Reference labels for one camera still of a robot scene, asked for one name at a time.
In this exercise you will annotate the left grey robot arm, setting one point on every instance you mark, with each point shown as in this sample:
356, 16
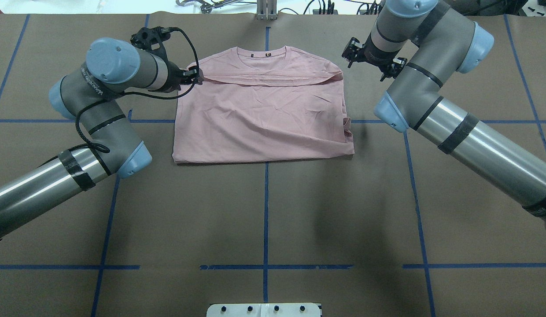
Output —
110, 145

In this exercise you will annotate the pink Snoopy t-shirt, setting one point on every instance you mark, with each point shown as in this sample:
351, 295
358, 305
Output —
285, 104

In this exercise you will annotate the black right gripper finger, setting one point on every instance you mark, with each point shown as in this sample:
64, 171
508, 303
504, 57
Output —
351, 52
393, 68

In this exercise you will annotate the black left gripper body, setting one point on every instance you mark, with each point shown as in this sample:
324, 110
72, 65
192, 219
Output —
174, 75

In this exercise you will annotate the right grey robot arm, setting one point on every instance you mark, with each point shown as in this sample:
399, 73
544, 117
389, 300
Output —
421, 45

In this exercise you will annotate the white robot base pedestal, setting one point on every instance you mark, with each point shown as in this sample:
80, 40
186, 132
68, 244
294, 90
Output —
291, 309

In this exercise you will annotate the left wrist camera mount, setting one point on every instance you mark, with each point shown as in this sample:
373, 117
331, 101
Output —
149, 37

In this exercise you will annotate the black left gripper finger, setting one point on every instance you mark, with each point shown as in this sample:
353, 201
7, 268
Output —
194, 76

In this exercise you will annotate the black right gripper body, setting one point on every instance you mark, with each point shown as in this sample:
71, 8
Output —
370, 56

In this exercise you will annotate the aluminium frame post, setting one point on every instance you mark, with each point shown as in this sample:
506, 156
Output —
266, 10

